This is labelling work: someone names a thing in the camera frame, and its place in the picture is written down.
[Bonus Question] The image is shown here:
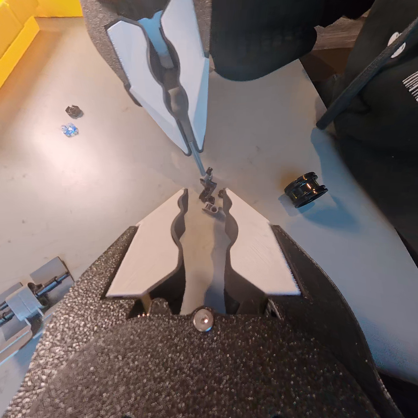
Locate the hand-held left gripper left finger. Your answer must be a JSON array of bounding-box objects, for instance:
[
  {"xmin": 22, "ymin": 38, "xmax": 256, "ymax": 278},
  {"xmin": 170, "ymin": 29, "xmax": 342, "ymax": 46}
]
[{"xmin": 106, "ymin": 188, "xmax": 189, "ymax": 314}]

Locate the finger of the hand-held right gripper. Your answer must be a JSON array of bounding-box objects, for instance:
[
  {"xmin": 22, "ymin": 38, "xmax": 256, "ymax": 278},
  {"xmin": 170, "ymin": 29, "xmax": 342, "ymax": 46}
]
[
  {"xmin": 107, "ymin": 20, "xmax": 191, "ymax": 155},
  {"xmin": 160, "ymin": 0, "xmax": 210, "ymax": 153}
]

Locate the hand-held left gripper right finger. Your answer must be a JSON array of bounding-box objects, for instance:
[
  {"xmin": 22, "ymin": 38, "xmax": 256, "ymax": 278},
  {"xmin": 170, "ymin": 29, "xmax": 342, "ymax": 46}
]
[{"xmin": 224, "ymin": 188, "xmax": 301, "ymax": 314}]

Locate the black toy wheel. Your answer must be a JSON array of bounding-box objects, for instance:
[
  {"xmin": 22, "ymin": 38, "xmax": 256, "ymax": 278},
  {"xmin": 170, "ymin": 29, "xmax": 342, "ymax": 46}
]
[{"xmin": 284, "ymin": 171, "xmax": 329, "ymax": 209}]

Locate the small black grey brick assembly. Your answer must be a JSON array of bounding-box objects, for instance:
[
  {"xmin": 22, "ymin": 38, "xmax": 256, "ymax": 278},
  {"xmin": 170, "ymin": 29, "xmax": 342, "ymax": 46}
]
[{"xmin": 198, "ymin": 167, "xmax": 229, "ymax": 217}]

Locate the person's right forearm black sleeve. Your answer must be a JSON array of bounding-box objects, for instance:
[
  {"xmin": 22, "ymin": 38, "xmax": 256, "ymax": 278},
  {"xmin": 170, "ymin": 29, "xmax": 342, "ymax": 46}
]
[{"xmin": 209, "ymin": 0, "xmax": 317, "ymax": 81}]

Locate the open-front yellow plastic bin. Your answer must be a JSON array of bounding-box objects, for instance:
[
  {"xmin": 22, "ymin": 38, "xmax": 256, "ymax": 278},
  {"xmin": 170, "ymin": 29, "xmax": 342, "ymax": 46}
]
[{"xmin": 0, "ymin": 0, "xmax": 40, "ymax": 88}]

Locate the dark metal rod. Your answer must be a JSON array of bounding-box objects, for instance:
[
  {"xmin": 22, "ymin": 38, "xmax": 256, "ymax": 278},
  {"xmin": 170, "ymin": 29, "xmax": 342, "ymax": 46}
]
[{"xmin": 0, "ymin": 274, "xmax": 71, "ymax": 327}]

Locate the grey panel brick assembly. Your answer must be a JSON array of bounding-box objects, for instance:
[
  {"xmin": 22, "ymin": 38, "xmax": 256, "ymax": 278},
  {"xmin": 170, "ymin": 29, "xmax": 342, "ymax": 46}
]
[{"xmin": 0, "ymin": 256, "xmax": 76, "ymax": 363}]

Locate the person's black printed hoodie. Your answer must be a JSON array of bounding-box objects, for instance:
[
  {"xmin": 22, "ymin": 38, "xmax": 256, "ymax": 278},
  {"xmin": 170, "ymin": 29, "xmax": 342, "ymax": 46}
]
[{"xmin": 316, "ymin": 0, "xmax": 418, "ymax": 262}]

